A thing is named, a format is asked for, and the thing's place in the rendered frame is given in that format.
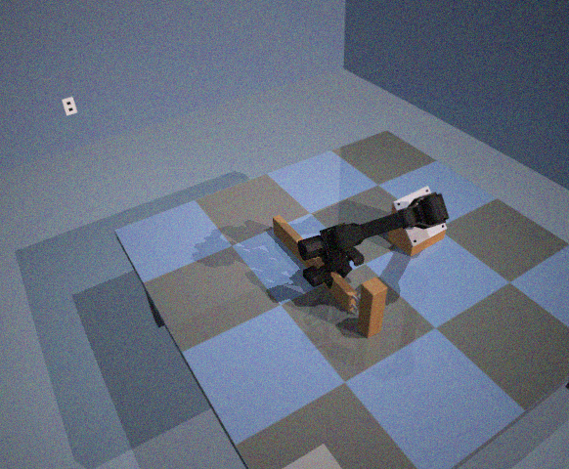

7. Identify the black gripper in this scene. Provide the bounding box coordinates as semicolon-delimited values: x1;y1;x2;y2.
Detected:
303;247;365;289

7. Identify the wooden side rail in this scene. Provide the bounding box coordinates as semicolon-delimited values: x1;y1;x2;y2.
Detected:
273;215;358;315

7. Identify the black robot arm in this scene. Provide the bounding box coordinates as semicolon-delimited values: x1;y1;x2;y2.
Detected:
298;192;450;261

